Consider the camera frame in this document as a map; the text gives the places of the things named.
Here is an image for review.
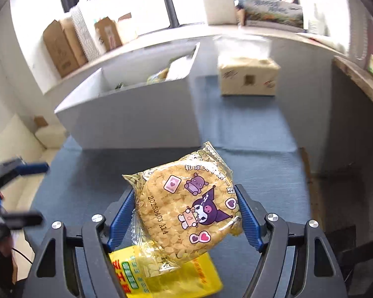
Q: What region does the tall white green snack bag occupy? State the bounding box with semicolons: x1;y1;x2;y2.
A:
166;55;193;81

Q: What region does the white board on sill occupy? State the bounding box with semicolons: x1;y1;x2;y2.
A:
203;0;238;26

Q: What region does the yellow blue snack packet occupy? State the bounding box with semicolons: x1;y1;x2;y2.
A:
147;67;169;84

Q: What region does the yellow snack pouch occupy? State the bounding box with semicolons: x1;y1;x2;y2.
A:
109;246;223;297

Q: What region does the round rice cracker packet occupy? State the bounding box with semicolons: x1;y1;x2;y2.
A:
124;142;242;277

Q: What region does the white storage box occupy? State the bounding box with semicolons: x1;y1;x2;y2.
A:
55;40;201;149

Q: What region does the beige tissue pack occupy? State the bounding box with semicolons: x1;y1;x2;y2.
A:
216;35;282;97

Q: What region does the open brown cardboard box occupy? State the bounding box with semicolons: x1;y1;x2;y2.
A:
95;13;137;52

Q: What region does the white polka dot paper bag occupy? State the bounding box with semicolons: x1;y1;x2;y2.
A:
70;0;109;62

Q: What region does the printed landscape gift box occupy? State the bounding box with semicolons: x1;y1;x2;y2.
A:
237;0;305;32

